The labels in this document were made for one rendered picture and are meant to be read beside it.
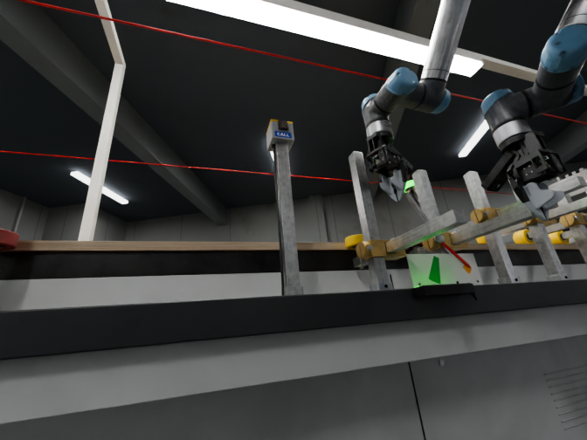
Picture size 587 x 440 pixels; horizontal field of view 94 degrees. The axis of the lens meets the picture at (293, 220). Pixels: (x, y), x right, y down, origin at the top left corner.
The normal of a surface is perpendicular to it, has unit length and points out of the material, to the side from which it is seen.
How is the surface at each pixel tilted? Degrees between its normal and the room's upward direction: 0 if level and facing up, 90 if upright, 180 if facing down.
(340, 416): 90
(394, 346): 90
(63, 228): 90
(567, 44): 90
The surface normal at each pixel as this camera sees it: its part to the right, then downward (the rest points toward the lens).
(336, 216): -0.13, -0.35
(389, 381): 0.29, -0.37
